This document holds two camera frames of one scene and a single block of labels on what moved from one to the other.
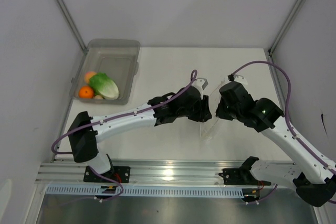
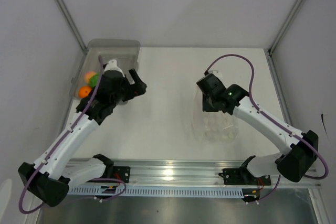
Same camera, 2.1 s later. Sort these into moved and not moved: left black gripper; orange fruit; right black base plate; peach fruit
Moved: left black gripper
Not moved: peach fruit; orange fruit; right black base plate
